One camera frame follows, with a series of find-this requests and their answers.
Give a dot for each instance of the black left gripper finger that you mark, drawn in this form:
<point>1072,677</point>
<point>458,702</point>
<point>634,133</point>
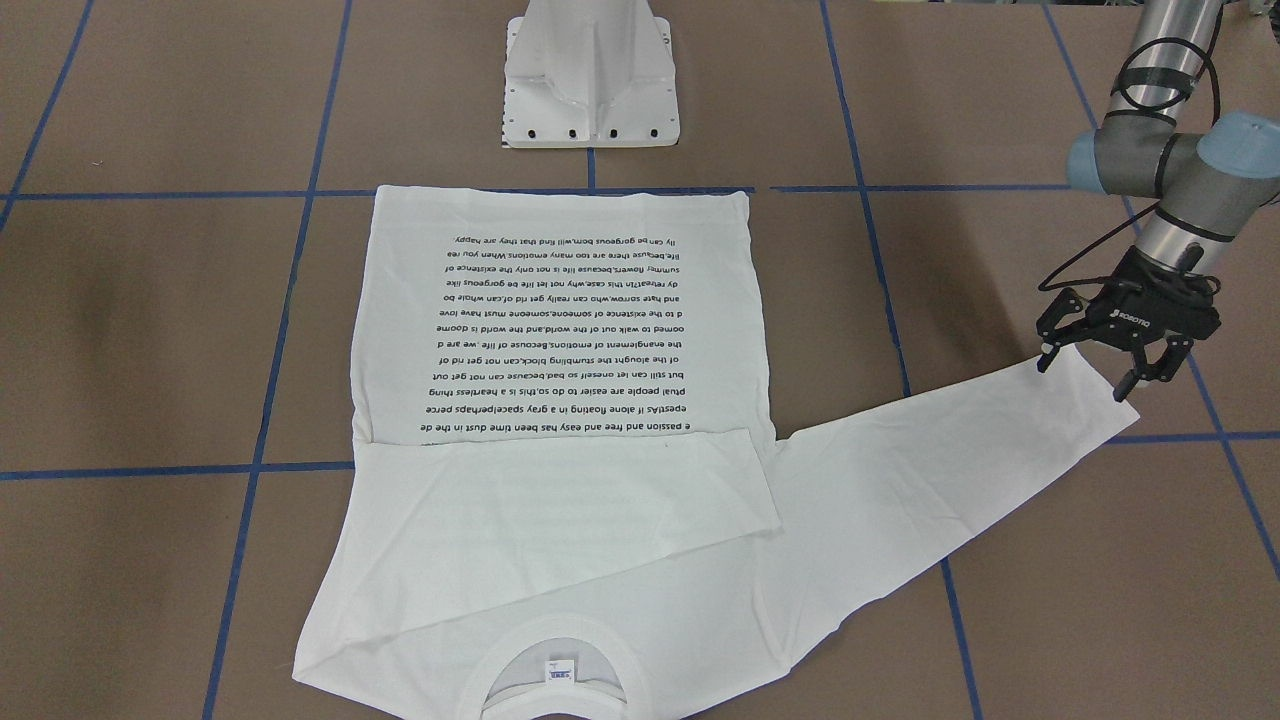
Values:
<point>1143,371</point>
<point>1066,321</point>

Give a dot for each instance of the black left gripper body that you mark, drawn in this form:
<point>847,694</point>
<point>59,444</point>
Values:
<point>1140,318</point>

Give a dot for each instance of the white long-sleeve printed shirt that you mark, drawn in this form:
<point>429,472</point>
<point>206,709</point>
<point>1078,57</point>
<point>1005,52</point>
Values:
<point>569,497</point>

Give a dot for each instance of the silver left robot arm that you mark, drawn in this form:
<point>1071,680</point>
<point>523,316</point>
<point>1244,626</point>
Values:
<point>1203,188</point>

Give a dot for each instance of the white pedestal column with base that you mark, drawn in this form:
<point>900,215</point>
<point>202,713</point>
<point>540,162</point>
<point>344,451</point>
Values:
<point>589,75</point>

